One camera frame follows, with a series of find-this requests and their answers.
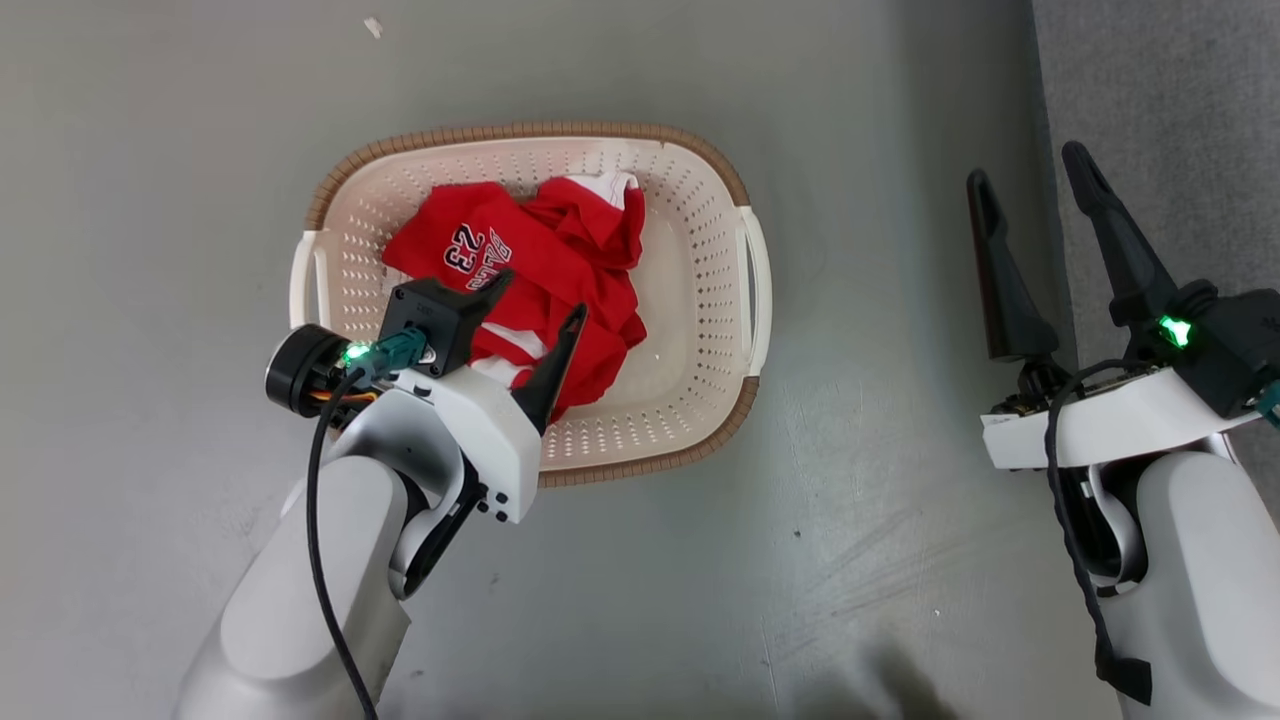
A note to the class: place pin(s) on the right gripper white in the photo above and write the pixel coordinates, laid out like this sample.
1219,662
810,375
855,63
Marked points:
1110,425

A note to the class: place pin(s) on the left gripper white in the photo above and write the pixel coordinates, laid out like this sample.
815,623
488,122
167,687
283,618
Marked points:
480,430

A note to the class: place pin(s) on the red sports jersey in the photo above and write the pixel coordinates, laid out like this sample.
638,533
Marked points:
570,260

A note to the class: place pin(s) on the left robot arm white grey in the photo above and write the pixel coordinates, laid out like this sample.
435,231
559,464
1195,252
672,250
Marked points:
300,600

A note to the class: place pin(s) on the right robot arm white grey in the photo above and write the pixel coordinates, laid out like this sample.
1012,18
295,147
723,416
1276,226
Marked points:
1210,600

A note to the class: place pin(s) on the grey fabric sofa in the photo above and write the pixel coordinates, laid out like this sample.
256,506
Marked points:
1180,80

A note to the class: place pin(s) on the cream perforated laundry basket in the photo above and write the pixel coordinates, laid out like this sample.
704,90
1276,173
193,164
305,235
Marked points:
690,300

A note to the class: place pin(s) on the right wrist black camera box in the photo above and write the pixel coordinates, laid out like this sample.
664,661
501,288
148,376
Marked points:
1235,340

